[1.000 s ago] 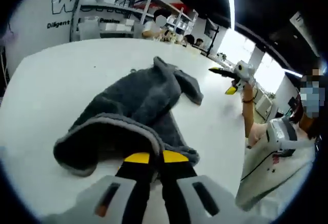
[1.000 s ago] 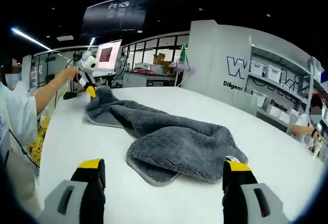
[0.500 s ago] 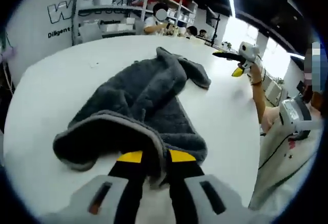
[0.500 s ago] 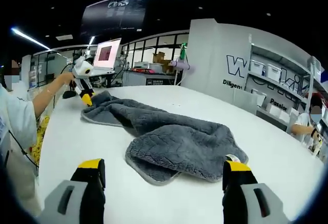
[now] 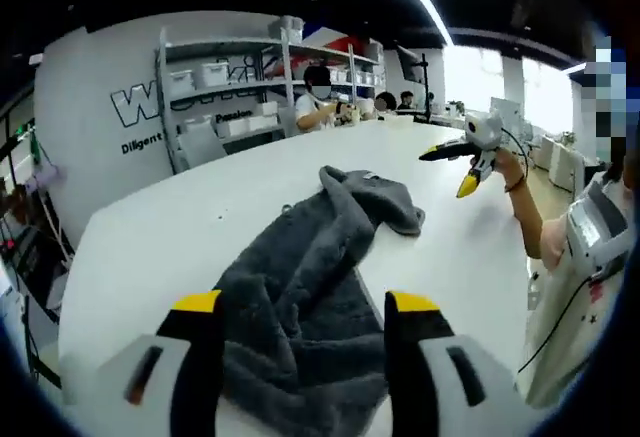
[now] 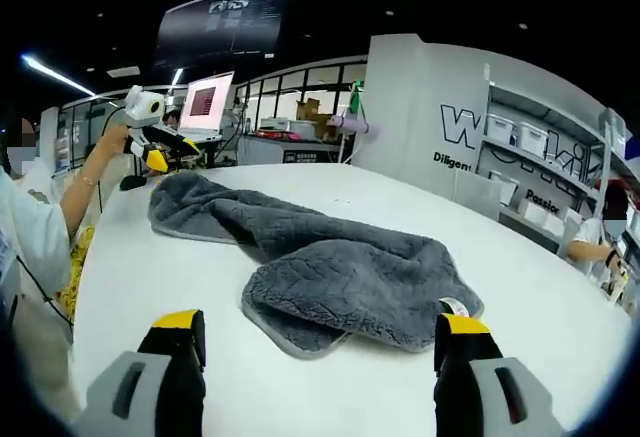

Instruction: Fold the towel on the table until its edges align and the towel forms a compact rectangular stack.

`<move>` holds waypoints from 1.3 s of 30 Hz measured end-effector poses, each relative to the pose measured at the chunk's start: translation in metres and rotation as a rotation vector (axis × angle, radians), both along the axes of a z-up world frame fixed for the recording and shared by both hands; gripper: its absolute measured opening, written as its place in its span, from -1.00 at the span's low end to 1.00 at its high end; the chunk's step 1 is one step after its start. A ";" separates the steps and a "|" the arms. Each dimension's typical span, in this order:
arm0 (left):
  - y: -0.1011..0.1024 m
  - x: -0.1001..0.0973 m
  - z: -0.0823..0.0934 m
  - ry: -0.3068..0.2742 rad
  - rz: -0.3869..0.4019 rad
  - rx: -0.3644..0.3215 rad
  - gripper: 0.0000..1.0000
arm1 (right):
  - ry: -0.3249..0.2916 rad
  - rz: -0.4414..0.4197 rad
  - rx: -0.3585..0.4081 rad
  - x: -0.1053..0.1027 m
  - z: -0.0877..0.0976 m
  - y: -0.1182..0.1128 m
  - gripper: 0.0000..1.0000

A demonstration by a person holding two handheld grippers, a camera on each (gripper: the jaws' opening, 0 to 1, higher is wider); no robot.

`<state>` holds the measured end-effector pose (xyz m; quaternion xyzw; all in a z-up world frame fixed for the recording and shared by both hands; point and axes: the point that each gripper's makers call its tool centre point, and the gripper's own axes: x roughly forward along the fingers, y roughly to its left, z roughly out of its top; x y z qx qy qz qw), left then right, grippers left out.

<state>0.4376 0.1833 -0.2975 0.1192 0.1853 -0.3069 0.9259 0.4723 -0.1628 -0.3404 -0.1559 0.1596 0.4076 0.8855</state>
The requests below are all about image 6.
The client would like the group of white storage boxes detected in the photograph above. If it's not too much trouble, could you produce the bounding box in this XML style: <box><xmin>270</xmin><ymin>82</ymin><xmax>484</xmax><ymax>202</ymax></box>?
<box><xmin>487</xmin><ymin>112</ymin><xmax>631</xmax><ymax>238</ymax></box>

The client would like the pink lit monitor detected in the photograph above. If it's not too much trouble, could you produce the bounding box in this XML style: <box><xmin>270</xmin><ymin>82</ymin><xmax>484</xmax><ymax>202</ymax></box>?
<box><xmin>178</xmin><ymin>70</ymin><xmax>235</xmax><ymax>134</ymax></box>

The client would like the cardboard box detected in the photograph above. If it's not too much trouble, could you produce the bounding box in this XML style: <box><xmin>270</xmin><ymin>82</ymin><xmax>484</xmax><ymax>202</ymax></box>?
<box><xmin>295</xmin><ymin>99</ymin><xmax>322</xmax><ymax>122</ymax></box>

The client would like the black thin cable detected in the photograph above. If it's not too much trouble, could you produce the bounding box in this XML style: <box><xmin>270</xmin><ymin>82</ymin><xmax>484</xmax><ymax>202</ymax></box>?
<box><xmin>14</xmin><ymin>254</ymin><xmax>76</xmax><ymax>329</ymax></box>

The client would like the large overhead dark screen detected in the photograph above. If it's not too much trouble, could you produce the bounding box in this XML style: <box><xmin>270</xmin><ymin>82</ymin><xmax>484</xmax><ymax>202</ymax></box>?
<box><xmin>153</xmin><ymin>0</ymin><xmax>292</xmax><ymax>70</ymax></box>

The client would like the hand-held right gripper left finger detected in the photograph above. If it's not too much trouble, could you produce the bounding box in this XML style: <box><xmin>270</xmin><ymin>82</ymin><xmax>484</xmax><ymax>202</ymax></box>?
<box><xmin>84</xmin><ymin>309</ymin><xmax>207</xmax><ymax>437</ymax></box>

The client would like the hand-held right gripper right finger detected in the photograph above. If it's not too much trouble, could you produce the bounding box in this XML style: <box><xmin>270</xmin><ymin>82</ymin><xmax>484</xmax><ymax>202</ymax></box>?
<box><xmin>433</xmin><ymin>312</ymin><xmax>566</xmax><ymax>437</ymax></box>

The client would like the person's left hand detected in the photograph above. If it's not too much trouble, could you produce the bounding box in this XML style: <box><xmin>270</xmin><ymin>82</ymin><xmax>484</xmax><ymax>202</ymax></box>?
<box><xmin>102</xmin><ymin>124</ymin><xmax>132</xmax><ymax>157</ymax></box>

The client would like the purple rolled mat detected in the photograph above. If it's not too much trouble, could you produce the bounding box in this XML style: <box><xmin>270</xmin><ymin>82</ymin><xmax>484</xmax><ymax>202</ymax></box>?
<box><xmin>327</xmin><ymin>114</ymin><xmax>382</xmax><ymax>137</ymax></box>

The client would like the yellow patterned cloth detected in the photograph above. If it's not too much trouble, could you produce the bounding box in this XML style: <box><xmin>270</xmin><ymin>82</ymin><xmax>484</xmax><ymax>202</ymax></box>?
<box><xmin>53</xmin><ymin>224</ymin><xmax>97</xmax><ymax>324</ymax></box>

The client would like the grey chair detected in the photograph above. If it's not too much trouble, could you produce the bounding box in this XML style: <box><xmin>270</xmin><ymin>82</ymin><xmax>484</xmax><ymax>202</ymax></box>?
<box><xmin>452</xmin><ymin>172</ymin><xmax>504</xmax><ymax>222</ymax></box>

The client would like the white table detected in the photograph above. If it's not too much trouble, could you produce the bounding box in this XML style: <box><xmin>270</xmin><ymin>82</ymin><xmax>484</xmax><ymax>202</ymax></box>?
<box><xmin>72</xmin><ymin>162</ymin><xmax>632</xmax><ymax>437</ymax></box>

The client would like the grey metal shelf rack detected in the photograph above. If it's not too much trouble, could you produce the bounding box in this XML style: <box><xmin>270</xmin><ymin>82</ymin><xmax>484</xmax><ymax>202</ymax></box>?
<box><xmin>474</xmin><ymin>84</ymin><xmax>640</xmax><ymax>263</ymax></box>

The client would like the operator in white shirt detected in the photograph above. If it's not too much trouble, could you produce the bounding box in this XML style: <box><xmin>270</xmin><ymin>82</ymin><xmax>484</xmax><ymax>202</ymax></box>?
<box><xmin>0</xmin><ymin>166</ymin><xmax>72</xmax><ymax>408</ymax></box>

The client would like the ceiling light strip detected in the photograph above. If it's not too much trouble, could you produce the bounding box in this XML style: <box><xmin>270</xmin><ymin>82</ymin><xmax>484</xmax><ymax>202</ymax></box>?
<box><xmin>22</xmin><ymin>54</ymin><xmax>97</xmax><ymax>98</ymax></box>

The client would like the grey towel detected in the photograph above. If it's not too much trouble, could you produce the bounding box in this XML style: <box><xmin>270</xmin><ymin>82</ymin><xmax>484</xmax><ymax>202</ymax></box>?
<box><xmin>148</xmin><ymin>170</ymin><xmax>485</xmax><ymax>361</ymax></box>

